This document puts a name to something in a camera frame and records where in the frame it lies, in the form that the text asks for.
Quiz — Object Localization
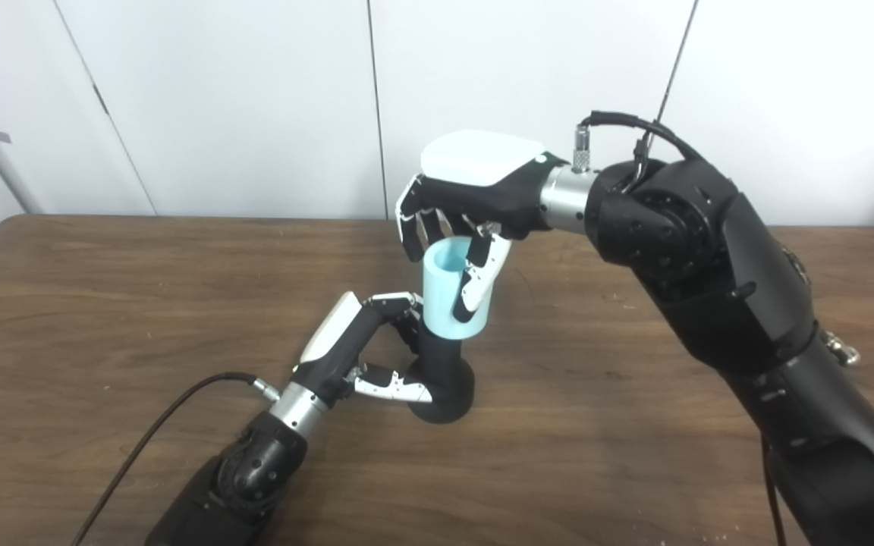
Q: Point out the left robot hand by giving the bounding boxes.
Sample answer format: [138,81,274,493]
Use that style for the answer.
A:
[291,290,434,407]

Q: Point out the light-blue hose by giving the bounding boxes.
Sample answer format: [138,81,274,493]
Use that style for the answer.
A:
[422,237,492,340]

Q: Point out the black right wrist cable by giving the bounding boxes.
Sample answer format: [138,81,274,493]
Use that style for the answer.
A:
[574,111,705,177]

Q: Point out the black peg stand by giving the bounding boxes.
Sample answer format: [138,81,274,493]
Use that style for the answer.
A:
[407,318,476,424]

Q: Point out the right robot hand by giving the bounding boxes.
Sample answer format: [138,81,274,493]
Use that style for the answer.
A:
[395,130,571,324]

